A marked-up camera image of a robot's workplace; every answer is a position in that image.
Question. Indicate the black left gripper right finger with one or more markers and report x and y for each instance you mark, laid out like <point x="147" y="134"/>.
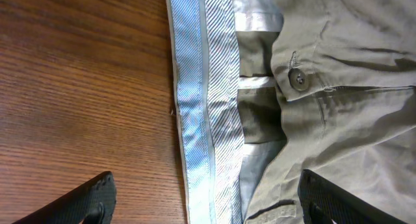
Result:
<point x="323" y="202"/>

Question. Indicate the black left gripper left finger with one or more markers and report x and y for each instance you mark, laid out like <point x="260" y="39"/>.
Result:
<point x="92" y="202"/>

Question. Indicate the khaki green shorts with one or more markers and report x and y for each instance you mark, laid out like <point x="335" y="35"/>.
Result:
<point x="265" y="89"/>

